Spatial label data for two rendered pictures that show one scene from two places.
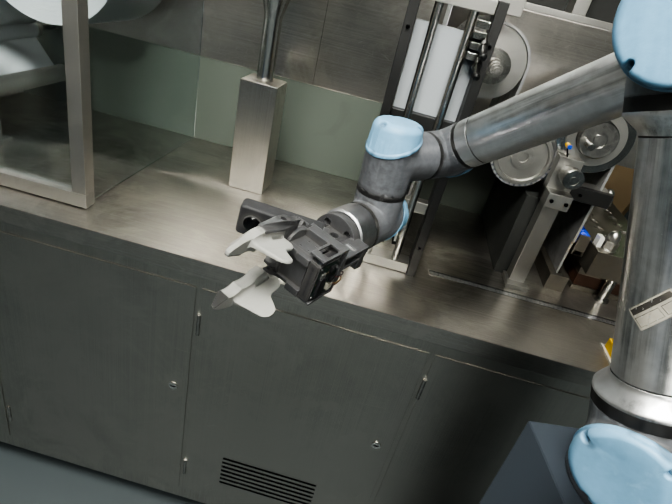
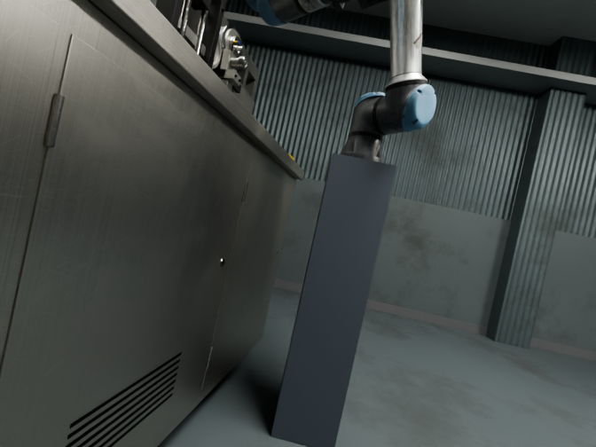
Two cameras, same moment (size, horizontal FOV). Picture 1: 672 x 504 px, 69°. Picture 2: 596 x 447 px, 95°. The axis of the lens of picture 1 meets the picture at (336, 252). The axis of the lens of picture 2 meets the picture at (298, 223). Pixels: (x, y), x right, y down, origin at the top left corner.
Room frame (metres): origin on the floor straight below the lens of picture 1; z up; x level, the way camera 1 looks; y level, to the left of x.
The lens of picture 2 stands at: (0.48, 0.49, 0.67)
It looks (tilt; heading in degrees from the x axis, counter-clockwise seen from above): 0 degrees down; 280
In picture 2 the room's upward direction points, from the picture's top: 12 degrees clockwise
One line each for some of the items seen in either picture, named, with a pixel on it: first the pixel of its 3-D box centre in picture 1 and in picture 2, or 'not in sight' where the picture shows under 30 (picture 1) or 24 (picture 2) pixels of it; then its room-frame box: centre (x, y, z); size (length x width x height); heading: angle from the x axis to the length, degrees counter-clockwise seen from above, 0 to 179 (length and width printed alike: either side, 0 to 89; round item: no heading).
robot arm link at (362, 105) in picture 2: not in sight; (371, 118); (0.48, -0.46, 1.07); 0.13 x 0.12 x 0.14; 137
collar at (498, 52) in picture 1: (491, 64); not in sight; (1.02, -0.20, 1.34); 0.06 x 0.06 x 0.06; 87
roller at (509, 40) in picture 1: (483, 55); not in sight; (1.18, -0.21, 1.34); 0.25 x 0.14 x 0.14; 177
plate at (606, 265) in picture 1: (600, 233); not in sight; (1.19, -0.64, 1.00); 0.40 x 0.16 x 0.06; 177
